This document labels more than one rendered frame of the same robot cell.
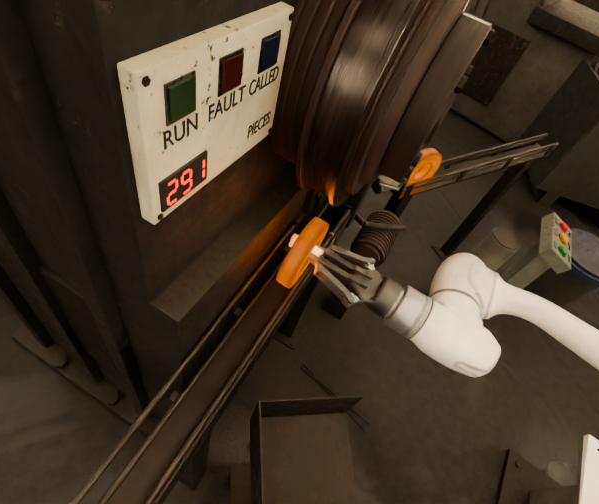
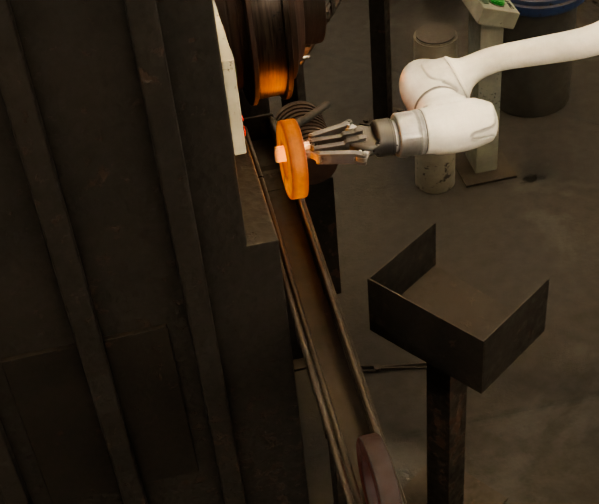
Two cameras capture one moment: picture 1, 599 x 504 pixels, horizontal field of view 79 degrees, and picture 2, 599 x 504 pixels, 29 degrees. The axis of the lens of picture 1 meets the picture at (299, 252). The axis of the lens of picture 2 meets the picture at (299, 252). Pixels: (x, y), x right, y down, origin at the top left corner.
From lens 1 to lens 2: 1.56 m
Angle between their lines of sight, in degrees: 18
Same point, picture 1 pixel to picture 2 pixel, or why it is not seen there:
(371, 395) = not seen: hidden behind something
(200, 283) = (260, 215)
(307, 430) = (420, 295)
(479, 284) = (439, 73)
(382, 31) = not seen: outside the picture
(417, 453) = (554, 339)
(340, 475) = (473, 300)
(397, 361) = not seen: hidden behind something
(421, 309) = (416, 119)
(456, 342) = (458, 120)
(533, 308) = (489, 59)
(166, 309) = (261, 240)
